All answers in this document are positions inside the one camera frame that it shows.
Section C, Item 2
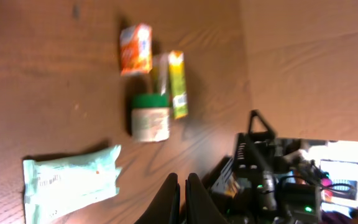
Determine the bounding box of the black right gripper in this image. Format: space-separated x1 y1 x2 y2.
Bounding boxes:
209 110 303 199

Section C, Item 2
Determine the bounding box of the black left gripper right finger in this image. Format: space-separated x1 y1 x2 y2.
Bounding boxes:
185 173 228 224

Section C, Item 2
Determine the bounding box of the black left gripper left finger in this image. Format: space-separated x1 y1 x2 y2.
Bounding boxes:
135 173 180 224

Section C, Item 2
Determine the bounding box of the white jar green lid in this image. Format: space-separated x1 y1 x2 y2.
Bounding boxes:
131 94 170 142

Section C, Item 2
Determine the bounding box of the mint green wipes pack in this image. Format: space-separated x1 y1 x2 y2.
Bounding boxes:
23 145 122 224

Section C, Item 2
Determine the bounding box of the green yellow juice carton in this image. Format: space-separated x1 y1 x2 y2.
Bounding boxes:
150 49 189 120

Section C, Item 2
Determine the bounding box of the small orange box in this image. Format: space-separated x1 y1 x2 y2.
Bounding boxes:
119 23 152 76

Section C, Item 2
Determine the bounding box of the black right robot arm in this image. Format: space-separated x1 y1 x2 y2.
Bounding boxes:
207 110 321 223

